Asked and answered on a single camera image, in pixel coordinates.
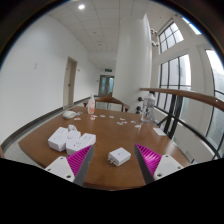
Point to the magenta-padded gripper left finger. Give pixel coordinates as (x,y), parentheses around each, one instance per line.
(61,167)

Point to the small black-framed upper window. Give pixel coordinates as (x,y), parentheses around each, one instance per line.
(170,37)

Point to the white wall switch plate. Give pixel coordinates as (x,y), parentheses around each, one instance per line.
(35,66)

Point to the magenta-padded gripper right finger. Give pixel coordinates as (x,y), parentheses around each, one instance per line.
(166,166)

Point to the white pump bottle pink label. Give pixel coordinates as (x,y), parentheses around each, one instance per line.
(91,106)

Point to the glazed double door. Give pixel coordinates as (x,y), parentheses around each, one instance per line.
(106,86)

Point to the wooden chair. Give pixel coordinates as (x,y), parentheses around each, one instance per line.
(110,100)

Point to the clear plastic bottle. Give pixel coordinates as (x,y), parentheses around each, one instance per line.
(148,108)

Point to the round ceiling light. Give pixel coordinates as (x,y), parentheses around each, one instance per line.
(81,6)

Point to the tall black-framed window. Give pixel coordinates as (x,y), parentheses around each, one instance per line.
(175,71)
(216,100)

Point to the wood-topped black metal railing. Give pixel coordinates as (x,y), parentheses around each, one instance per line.
(186,95)

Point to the beige single door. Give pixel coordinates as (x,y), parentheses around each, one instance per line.
(70,83)

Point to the white block charger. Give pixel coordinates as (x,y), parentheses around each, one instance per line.
(120,156)

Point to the white paper card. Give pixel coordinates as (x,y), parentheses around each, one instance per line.
(159,131)

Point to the green exit sign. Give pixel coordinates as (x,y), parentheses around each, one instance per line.
(107,69)

